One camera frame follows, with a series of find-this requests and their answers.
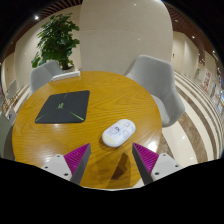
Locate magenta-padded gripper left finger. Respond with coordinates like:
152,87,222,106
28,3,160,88
41,143,92,186

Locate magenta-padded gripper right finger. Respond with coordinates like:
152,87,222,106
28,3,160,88
131,142,183,186

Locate white cartoon-print computer mouse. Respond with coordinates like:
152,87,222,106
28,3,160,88
101,118,137,149

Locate black mouse pad green lines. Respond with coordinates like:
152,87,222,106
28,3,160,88
34,89,91,125

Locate grey shell chair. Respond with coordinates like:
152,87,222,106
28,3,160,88
123,54,186,128
0,113,14,159
29,59,64,96

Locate white power strip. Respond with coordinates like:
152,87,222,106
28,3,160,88
50,69,82,83

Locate small distant grey chair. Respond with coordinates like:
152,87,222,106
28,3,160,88
4,79,18,101

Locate green potted plant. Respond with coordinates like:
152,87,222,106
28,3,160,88
30,13,81,73

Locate wall posters group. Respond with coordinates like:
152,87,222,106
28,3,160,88
194,68,224,114

